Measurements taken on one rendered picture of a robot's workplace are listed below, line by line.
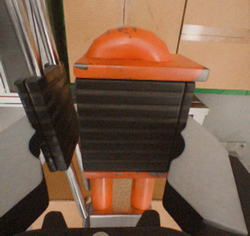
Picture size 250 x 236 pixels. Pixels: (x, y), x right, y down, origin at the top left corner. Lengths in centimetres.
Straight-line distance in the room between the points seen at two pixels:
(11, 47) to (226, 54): 103
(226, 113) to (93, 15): 129
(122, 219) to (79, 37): 58
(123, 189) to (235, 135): 164
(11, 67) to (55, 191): 85
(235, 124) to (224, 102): 27
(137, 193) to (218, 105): 141
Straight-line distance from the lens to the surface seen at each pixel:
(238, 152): 193
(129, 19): 65
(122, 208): 19
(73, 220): 49
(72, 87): 84
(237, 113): 167
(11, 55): 115
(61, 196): 45
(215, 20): 73
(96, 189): 17
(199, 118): 77
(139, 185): 17
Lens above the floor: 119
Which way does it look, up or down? 63 degrees down
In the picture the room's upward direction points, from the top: 175 degrees clockwise
